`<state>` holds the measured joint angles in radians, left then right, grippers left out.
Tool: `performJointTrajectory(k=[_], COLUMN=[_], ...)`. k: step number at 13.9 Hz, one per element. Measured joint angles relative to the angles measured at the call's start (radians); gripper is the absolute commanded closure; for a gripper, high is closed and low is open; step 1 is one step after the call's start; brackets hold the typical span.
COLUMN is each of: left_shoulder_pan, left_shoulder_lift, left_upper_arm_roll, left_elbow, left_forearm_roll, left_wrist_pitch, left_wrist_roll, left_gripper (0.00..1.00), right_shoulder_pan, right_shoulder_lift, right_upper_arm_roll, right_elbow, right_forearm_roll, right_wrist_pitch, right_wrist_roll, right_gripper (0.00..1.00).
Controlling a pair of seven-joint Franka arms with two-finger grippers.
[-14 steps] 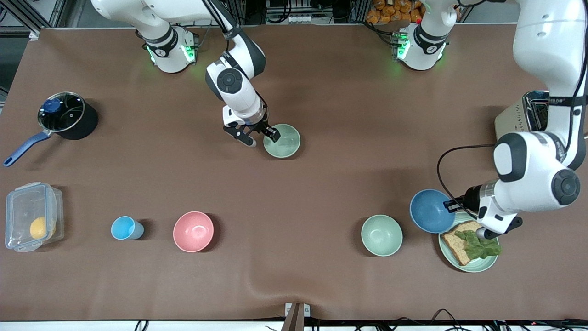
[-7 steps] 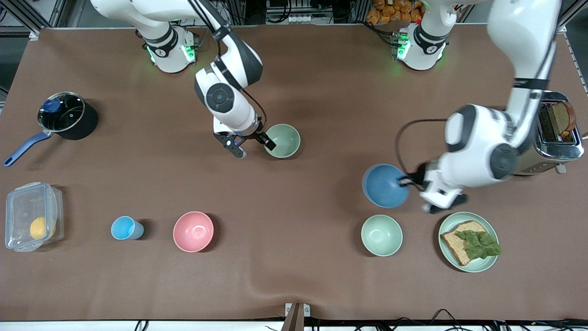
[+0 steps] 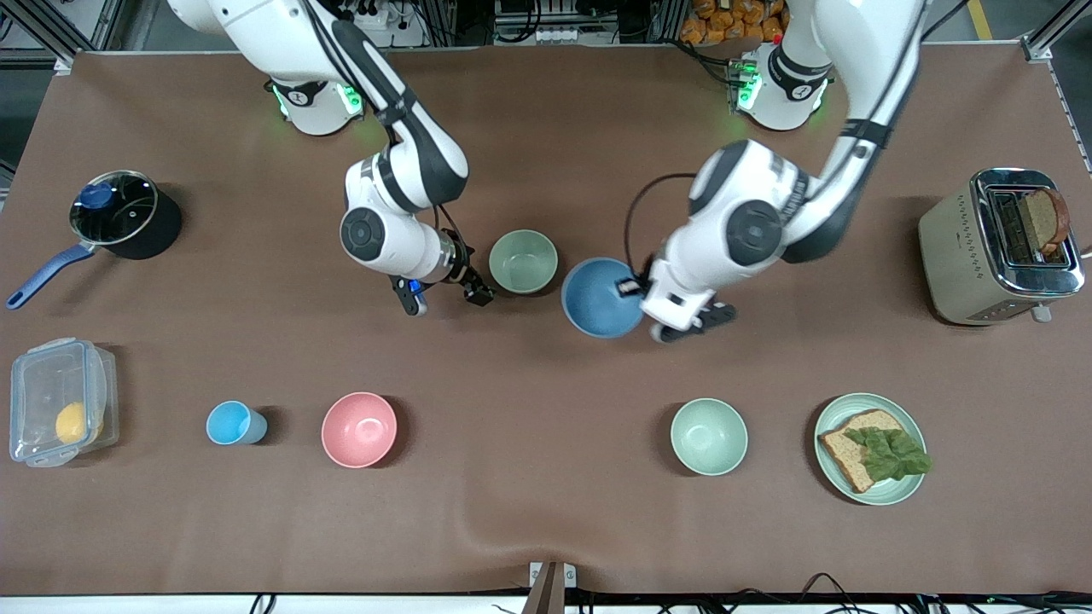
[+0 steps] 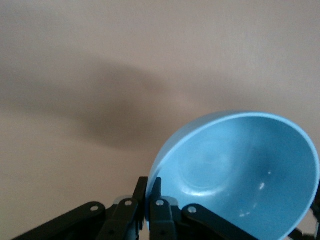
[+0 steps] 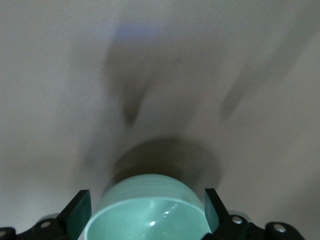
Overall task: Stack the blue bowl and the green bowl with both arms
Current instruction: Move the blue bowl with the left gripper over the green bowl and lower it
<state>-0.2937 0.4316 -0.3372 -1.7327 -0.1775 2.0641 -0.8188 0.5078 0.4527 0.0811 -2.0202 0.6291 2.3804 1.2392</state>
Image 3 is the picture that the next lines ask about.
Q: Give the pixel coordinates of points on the brown bread slice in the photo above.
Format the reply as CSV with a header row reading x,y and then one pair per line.
x,y
840,452

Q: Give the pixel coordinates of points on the orange snack bag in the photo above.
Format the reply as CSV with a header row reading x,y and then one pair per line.
x,y
725,21

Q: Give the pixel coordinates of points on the light blue cup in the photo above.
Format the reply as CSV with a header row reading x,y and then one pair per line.
x,y
230,422

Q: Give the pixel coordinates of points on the small white power strip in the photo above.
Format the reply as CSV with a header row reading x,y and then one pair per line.
x,y
563,36

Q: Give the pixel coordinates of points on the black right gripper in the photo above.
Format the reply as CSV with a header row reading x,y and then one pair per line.
x,y
461,262

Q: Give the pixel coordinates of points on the yellow lemon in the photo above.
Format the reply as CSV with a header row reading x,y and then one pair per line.
x,y
72,422

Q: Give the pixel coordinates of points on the white power strip with plugs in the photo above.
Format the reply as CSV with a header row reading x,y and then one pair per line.
x,y
401,34

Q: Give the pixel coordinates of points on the clear plastic lidded container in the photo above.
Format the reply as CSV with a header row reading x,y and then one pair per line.
x,y
43,384

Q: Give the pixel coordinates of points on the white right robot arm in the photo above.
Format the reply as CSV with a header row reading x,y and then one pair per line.
x,y
405,243

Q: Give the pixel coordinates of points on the dull sage green bowl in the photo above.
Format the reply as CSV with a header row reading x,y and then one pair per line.
x,y
523,262

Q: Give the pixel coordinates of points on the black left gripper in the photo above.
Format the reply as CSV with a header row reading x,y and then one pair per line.
x,y
646,280

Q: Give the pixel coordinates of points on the mint green plate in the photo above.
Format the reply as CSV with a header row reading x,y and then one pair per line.
x,y
887,493

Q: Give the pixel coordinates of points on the pale mint green bowl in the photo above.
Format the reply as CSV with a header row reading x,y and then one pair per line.
x,y
708,437

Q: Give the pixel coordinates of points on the metal bracket with wooden post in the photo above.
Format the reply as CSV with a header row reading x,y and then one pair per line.
x,y
550,593

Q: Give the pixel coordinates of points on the pink bowl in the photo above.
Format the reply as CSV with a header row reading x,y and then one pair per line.
x,y
358,431

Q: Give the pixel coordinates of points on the blue bowl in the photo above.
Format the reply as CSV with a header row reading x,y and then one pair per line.
x,y
597,298

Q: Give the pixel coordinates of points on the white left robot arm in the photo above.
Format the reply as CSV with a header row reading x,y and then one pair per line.
x,y
708,273

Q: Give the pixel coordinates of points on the green lettuce leaf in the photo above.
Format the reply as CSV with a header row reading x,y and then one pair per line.
x,y
891,452

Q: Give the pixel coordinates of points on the beige and chrome toaster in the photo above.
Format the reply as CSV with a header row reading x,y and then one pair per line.
x,y
951,256

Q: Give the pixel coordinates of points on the glass lid with blue knob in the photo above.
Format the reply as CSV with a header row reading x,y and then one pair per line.
x,y
119,213

